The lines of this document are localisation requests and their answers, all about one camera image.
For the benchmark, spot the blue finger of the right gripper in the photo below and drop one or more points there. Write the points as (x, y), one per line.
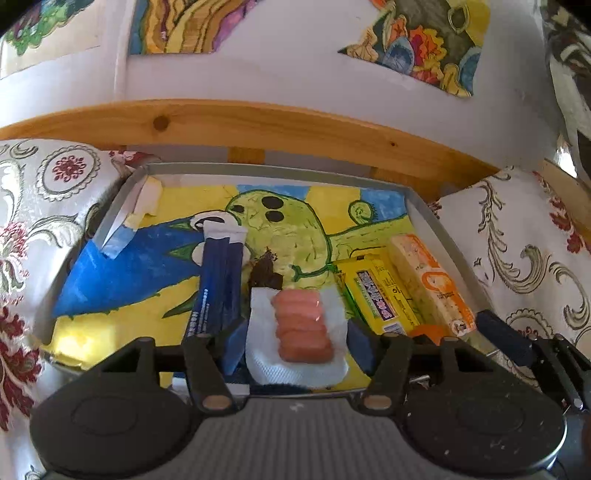
(509, 341)

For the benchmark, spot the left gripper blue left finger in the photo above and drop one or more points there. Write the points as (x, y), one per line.
(233, 345)

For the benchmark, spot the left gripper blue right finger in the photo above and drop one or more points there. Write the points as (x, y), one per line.
(363, 345)

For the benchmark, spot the navy blue stick sachet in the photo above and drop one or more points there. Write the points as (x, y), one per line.
(217, 303)

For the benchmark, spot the yellow biscuit pack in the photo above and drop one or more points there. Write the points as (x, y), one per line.
(376, 290)

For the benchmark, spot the sausages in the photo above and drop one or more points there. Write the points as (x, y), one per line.
(297, 337)

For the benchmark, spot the small orange tangerine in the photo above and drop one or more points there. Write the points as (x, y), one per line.
(434, 332)

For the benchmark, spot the dark dried fruit piece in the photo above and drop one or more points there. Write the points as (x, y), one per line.
(262, 274)

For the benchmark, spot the orange rice cracker pack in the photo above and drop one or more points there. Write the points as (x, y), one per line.
(434, 291)

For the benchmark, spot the grey cardboard tray box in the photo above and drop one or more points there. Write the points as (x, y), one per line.
(138, 275)

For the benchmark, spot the floral white bedspread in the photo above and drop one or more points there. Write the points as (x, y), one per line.
(457, 410)

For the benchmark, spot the landscape flower poster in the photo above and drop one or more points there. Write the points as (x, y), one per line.
(438, 42)

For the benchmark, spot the swirly night sky poster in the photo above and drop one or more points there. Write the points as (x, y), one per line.
(184, 26)

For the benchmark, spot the blond boy poster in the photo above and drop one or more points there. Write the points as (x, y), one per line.
(51, 30)

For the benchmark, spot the wooden bed frame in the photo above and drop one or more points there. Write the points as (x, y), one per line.
(249, 130)

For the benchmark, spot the white wall pipe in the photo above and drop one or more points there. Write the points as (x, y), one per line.
(120, 65)

